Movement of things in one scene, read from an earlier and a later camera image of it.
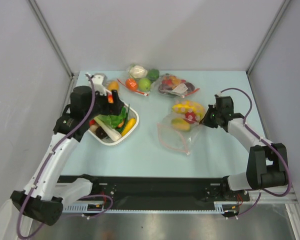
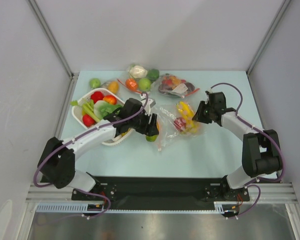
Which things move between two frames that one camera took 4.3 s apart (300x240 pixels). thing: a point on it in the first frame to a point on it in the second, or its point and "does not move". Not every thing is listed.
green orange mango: (180, 124) to (153, 138)
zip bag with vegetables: (140, 79) does not move
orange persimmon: (110, 98) does not move
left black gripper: (111, 108) to (150, 129)
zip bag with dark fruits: (175, 85) does not move
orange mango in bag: (113, 85) does not move
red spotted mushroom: (190, 117) to (180, 123)
